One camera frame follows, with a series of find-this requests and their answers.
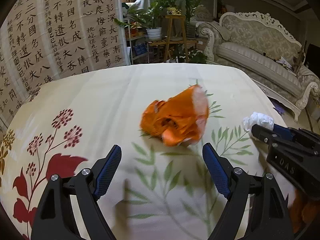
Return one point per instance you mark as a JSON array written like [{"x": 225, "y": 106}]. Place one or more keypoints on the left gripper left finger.
[{"x": 55, "y": 216}]

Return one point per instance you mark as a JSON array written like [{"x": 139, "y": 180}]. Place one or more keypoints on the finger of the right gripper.
[
  {"x": 293, "y": 134},
  {"x": 267, "y": 136}
]

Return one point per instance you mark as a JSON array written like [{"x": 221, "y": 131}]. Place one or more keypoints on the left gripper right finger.
[{"x": 268, "y": 216}]

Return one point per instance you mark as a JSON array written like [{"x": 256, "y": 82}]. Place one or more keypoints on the white paper ball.
[{"x": 258, "y": 119}]

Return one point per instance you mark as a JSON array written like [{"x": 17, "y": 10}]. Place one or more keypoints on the large orange plastic bag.
[{"x": 179, "y": 120}]

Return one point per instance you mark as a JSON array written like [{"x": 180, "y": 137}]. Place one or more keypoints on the purple cloth on floor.
[{"x": 279, "y": 109}]

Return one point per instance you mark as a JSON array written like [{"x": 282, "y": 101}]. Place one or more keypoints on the ornate white grey sofa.
[{"x": 260, "y": 46}]

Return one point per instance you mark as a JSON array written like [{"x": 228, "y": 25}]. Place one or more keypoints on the floral cream tablecloth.
[{"x": 158, "y": 192}]

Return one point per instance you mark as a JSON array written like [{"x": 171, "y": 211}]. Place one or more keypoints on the wooden plant stand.
[{"x": 175, "y": 46}]

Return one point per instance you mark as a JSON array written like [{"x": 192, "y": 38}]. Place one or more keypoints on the tall green potted plant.
[{"x": 190, "y": 7}]

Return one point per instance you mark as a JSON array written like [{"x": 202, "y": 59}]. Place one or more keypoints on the metal shelf rack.
[{"x": 137, "y": 42}]

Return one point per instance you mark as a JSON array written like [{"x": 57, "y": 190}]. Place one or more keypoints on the plant in white pot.
[{"x": 149, "y": 18}]

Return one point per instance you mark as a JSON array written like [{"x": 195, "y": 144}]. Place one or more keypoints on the calligraphy wall hanging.
[{"x": 47, "y": 40}]

